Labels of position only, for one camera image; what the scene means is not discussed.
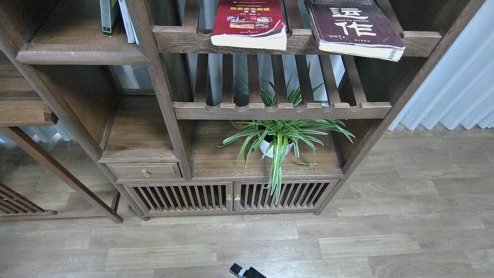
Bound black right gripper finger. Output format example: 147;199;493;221
229;263;266;278

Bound maroon book white characters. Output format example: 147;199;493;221
305;0;405;62

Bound white plant pot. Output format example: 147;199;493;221
259;135;294;158

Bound brass drawer knob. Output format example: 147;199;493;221
142;169;151;178

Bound green spider plant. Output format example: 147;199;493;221
215;62;355;205

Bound dark wooden bookshelf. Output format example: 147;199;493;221
1;0;485;220

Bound wooden side rack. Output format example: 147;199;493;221
0;183;58;220

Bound red cover book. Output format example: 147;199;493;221
210;0;287;51

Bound white thin book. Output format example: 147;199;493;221
118;0;139;44

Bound white pleated curtain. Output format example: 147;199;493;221
388;0;494;131

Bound green spine book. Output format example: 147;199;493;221
100;0;120;37

